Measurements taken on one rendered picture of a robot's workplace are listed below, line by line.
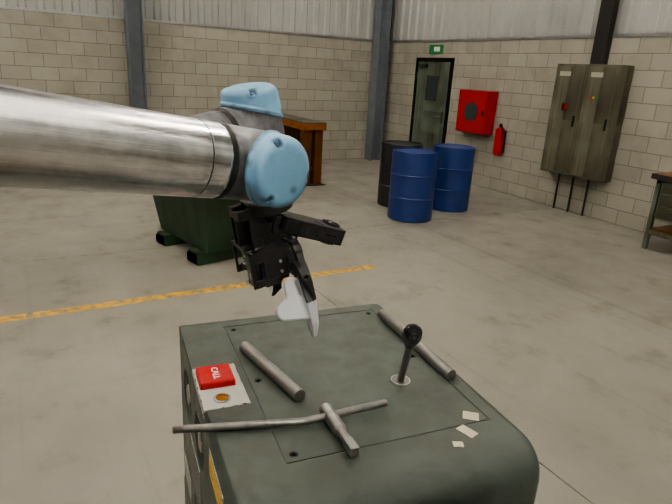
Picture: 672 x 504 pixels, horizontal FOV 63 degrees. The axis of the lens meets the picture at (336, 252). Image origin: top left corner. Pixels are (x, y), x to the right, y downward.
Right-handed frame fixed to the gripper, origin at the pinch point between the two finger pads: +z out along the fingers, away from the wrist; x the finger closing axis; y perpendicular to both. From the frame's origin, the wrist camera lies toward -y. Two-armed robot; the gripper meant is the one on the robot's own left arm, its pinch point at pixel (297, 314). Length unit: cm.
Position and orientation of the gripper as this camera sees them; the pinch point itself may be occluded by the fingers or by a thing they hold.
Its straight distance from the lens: 87.4
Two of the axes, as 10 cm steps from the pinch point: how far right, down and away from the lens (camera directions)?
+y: -8.6, 2.9, -4.1
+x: 5.0, 3.4, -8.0
